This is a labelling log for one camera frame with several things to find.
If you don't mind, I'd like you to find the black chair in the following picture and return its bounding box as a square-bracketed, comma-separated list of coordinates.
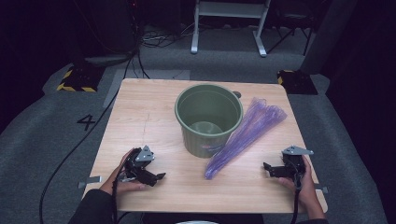
[266, 0, 316, 56]

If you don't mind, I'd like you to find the person's right hand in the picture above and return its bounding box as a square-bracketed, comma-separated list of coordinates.
[277, 155, 317, 204]

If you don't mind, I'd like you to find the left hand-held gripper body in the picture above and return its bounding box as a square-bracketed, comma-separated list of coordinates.
[122, 145, 156, 184]

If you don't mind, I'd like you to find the purple plastic bag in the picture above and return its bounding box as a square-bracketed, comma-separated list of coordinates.
[204, 97, 288, 181]

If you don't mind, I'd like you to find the white desk frame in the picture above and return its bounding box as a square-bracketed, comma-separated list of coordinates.
[190, 0, 272, 58]

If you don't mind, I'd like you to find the right hand-held gripper cable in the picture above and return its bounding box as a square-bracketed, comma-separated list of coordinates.
[290, 174, 304, 224]

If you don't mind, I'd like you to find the person's left hand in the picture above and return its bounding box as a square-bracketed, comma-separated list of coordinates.
[99, 148, 148, 196]

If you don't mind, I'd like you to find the long black floor cable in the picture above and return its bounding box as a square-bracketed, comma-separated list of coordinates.
[38, 49, 141, 224]

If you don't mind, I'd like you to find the left hand-held gripper cable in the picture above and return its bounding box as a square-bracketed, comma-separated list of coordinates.
[111, 169, 120, 224]

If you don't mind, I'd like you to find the grey metal table bracket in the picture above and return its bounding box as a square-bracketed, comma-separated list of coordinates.
[312, 183, 329, 194]
[78, 175, 103, 189]

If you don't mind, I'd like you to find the bundle of floor cables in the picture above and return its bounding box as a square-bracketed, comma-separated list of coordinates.
[139, 22, 194, 49]

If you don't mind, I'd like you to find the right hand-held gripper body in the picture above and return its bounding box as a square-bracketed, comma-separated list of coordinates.
[281, 145, 315, 189]

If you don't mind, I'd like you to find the hand-held gripper cable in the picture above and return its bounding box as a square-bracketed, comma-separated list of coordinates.
[111, 169, 120, 224]
[290, 174, 304, 224]

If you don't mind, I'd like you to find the green plastic bin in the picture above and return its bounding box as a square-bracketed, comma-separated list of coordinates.
[174, 83, 245, 159]

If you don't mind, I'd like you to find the black yellow striped base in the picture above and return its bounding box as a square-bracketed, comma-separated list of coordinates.
[56, 63, 106, 93]
[276, 69, 319, 96]

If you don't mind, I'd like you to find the grey column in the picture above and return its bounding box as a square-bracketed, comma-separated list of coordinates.
[299, 0, 359, 75]

